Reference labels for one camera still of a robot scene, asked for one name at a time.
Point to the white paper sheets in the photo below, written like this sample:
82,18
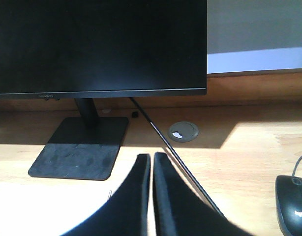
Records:
47,210

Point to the black computer mouse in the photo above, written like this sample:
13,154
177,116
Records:
288,194

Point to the black monitor stand base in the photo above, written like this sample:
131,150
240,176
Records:
83,147

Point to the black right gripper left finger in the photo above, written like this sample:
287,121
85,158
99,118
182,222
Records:
125,213

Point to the grey desk cable grommet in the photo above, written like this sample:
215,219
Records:
183,131

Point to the black computer monitor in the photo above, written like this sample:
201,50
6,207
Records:
102,48

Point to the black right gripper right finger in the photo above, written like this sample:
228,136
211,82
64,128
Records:
178,211

